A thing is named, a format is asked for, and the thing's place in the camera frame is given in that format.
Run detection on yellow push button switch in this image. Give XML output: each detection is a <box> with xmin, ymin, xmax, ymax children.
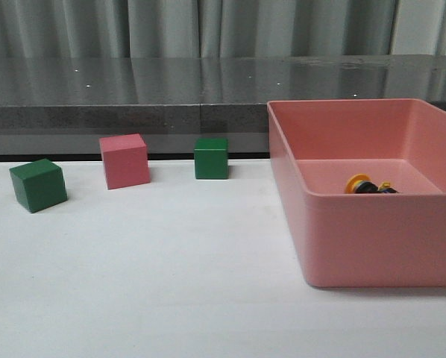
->
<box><xmin>344</xmin><ymin>174</ymin><xmax>398</xmax><ymax>194</ymax></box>

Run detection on right green wooden cube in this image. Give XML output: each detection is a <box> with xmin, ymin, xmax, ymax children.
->
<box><xmin>194</xmin><ymin>138</ymin><xmax>229</xmax><ymax>180</ymax></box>

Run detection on green wooden cube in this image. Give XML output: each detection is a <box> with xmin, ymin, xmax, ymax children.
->
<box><xmin>194</xmin><ymin>138</ymin><xmax>229</xmax><ymax>180</ymax></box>
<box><xmin>9</xmin><ymin>159</ymin><xmax>68</xmax><ymax>213</ymax></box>

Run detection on pink wooden cube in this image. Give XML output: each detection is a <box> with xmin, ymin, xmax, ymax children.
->
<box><xmin>99</xmin><ymin>134</ymin><xmax>151</xmax><ymax>189</ymax></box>

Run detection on pink plastic bin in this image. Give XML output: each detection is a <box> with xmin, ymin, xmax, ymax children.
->
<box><xmin>267</xmin><ymin>98</ymin><xmax>446</xmax><ymax>287</ymax></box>

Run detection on left green wooden cube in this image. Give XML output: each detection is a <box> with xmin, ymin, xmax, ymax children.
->
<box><xmin>9</xmin><ymin>159</ymin><xmax>68</xmax><ymax>213</ymax></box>

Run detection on dark glossy counter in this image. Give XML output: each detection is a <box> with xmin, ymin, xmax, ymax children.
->
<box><xmin>0</xmin><ymin>55</ymin><xmax>446</xmax><ymax>161</ymax></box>

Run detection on grey curtain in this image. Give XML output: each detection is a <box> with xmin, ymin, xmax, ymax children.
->
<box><xmin>0</xmin><ymin>1</ymin><xmax>446</xmax><ymax>58</ymax></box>

